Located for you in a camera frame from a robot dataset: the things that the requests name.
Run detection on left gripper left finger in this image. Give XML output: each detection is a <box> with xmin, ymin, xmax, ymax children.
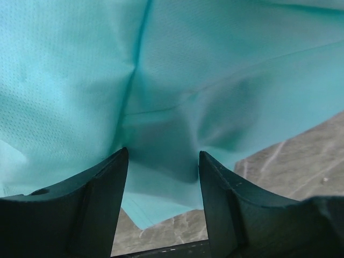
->
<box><xmin>1</xmin><ymin>148</ymin><xmax>128</xmax><ymax>257</ymax></box>

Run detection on teal t shirt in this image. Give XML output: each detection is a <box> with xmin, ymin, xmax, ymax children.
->
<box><xmin>1</xmin><ymin>1</ymin><xmax>343</xmax><ymax>229</ymax></box>

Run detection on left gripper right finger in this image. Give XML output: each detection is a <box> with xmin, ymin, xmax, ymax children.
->
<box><xmin>198</xmin><ymin>152</ymin><xmax>343</xmax><ymax>257</ymax></box>

